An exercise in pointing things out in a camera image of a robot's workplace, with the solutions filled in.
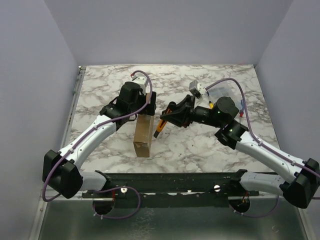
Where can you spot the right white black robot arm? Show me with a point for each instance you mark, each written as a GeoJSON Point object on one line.
{"type": "Point", "coordinates": [296, 180]}

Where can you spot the blue red screwdriver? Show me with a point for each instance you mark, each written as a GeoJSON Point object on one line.
{"type": "Point", "coordinates": [242, 110]}

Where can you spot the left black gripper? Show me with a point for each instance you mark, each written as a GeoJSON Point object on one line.
{"type": "Point", "coordinates": [149, 110]}

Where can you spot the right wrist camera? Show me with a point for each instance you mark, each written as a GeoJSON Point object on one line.
{"type": "Point", "coordinates": [197, 90]}

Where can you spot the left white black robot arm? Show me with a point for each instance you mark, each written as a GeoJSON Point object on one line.
{"type": "Point", "coordinates": [62, 169]}

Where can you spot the orange utility knife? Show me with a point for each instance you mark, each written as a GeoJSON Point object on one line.
{"type": "Point", "coordinates": [161, 123]}

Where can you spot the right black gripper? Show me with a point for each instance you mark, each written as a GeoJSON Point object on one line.
{"type": "Point", "coordinates": [184, 113]}

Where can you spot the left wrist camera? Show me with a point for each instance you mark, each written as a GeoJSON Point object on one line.
{"type": "Point", "coordinates": [140, 79]}

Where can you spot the yellow screwdriver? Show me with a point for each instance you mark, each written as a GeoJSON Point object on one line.
{"type": "Point", "coordinates": [211, 105]}

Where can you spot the brown cardboard express box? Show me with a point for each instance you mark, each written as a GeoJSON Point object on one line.
{"type": "Point", "coordinates": [143, 135]}

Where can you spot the clear plastic parts box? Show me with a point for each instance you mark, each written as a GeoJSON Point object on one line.
{"type": "Point", "coordinates": [224, 89]}

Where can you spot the aluminium frame rail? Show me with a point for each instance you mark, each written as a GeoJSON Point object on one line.
{"type": "Point", "coordinates": [51, 195]}

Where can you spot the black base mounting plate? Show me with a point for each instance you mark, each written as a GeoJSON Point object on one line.
{"type": "Point", "coordinates": [171, 190]}

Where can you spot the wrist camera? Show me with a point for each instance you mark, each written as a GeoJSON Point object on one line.
{"type": "Point", "coordinates": [140, 79]}
{"type": "Point", "coordinates": [197, 90]}

